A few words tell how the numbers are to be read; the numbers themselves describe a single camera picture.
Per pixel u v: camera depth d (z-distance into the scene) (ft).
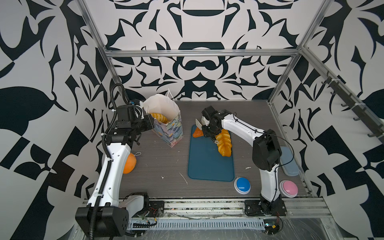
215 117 2.24
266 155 1.72
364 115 1.80
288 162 1.71
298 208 2.49
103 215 1.20
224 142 3.09
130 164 2.72
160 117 3.05
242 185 2.62
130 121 1.77
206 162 2.88
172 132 2.76
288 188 2.58
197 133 3.19
